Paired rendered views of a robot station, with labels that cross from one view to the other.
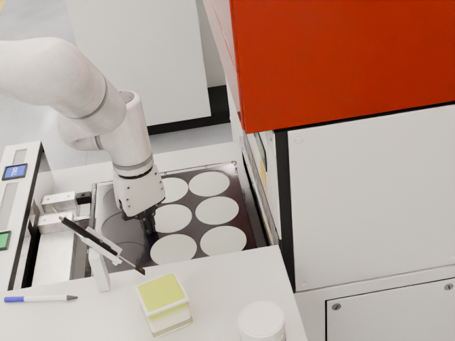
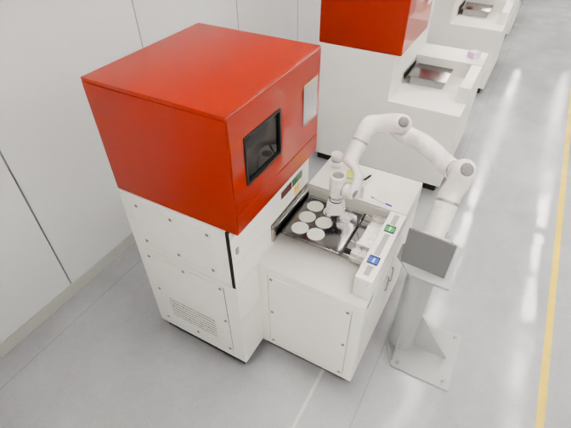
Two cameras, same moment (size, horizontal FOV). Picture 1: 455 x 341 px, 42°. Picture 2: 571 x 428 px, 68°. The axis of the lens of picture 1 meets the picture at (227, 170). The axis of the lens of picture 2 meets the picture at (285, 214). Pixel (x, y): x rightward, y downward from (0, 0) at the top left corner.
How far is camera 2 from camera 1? 2.93 m
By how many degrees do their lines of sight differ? 97
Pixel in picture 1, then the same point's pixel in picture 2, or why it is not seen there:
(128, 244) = (343, 221)
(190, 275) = not seen: hidden behind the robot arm
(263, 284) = (322, 177)
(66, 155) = not seen: outside the picture
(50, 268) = (372, 232)
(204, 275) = not seen: hidden behind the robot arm
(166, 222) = (326, 221)
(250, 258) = (319, 183)
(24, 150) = (364, 274)
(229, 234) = (311, 206)
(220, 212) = (307, 215)
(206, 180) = (299, 229)
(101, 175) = (328, 283)
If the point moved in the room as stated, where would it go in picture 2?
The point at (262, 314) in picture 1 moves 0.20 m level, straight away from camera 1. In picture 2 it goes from (336, 154) to (319, 169)
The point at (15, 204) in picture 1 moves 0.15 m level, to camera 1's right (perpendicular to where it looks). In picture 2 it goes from (378, 242) to (353, 232)
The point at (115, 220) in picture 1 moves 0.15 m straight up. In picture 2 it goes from (342, 232) to (345, 212)
